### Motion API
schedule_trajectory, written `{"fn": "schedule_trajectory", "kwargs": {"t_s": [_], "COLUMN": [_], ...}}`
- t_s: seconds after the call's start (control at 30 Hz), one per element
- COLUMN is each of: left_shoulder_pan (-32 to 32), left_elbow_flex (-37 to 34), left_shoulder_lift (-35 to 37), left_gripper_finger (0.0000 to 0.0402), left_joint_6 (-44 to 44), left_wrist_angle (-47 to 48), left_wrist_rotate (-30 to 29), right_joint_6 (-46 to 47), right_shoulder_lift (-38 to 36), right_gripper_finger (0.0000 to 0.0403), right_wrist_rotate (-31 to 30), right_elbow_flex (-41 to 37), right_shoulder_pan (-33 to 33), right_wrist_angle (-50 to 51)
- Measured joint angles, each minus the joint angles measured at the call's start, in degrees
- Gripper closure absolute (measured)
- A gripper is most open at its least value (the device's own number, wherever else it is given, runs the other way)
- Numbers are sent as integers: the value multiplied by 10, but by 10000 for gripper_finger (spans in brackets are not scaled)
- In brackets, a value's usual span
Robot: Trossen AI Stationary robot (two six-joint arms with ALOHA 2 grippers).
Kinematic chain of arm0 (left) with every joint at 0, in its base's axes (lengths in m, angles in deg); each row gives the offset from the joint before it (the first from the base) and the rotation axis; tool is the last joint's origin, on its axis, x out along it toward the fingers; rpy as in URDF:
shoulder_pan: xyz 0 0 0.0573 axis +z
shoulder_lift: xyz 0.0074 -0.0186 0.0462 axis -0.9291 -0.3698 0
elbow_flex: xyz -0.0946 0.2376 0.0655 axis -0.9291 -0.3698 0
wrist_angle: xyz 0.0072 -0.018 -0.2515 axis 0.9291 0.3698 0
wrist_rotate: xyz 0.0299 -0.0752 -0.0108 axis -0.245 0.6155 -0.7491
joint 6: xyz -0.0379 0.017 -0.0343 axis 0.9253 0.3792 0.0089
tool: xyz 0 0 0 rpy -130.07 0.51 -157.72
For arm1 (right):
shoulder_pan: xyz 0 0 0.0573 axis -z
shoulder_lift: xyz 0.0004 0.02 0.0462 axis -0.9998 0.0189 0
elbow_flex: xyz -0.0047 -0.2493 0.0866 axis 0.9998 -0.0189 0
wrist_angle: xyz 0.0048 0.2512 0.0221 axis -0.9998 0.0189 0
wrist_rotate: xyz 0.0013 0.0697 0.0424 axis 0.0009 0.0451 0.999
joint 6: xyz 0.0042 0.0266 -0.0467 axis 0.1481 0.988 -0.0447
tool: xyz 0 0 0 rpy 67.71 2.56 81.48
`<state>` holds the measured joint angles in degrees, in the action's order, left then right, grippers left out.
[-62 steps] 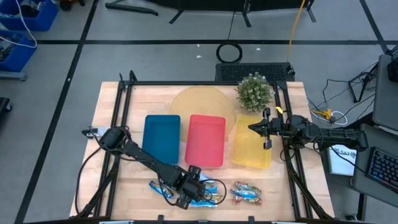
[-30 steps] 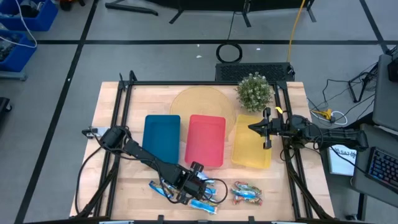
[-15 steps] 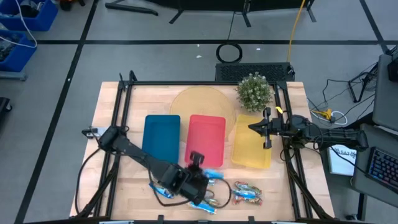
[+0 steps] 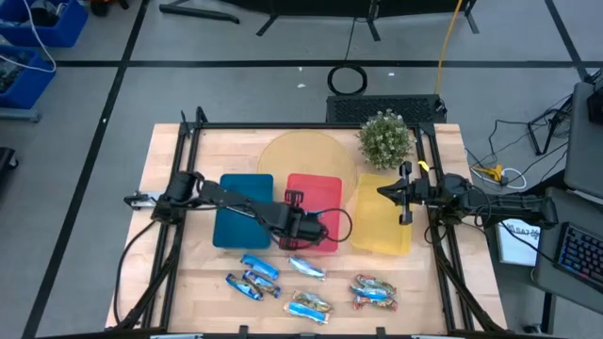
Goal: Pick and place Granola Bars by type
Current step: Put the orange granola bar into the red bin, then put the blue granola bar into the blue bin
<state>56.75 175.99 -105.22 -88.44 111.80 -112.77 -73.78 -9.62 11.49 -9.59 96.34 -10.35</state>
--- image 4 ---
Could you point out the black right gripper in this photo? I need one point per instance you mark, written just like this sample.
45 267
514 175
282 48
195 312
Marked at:
421 192

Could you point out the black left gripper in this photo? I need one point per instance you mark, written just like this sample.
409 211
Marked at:
304 226

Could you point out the silver blue granola bar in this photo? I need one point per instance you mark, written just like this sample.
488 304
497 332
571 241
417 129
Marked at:
307 268

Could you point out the dark blue multicolour granola bar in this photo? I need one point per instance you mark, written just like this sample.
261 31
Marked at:
264 285

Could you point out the orange multicolour granola bar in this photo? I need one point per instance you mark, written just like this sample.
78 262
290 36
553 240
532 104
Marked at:
313 301

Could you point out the red orange granola bar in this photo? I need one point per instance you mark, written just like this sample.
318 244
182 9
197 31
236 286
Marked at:
375 304

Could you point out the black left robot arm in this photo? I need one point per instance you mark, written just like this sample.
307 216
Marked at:
235 202

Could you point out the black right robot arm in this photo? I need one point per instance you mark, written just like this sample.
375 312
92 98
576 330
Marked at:
509 205

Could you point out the red plastic tray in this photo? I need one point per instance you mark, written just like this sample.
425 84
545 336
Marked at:
315 193

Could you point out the yellow tag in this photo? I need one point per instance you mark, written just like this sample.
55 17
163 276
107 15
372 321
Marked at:
423 166

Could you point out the yellow plastic tray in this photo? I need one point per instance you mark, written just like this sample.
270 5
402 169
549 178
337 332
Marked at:
377 230

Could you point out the artificial green potted plant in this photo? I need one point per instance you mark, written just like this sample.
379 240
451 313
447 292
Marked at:
385 139

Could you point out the blue plastic tray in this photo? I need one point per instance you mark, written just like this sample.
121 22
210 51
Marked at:
235 235

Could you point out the round woven tan placemat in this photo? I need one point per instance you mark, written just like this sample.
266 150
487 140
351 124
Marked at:
306 150

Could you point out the black perforated computer case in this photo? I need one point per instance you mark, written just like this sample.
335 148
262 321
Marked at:
386 108

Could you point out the white printed sign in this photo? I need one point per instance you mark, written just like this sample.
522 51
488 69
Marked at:
516 247

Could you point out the grey desk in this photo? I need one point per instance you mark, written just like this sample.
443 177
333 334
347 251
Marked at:
584 155
549 263

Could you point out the backlit black keyboard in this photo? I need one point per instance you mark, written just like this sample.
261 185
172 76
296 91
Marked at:
581 254

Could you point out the black stand legs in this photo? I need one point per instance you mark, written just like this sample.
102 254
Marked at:
198 11

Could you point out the blue storage bin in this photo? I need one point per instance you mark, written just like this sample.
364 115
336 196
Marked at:
61 33
28 85

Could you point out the black aluminium table frame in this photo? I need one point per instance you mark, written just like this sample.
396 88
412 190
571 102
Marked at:
306 125

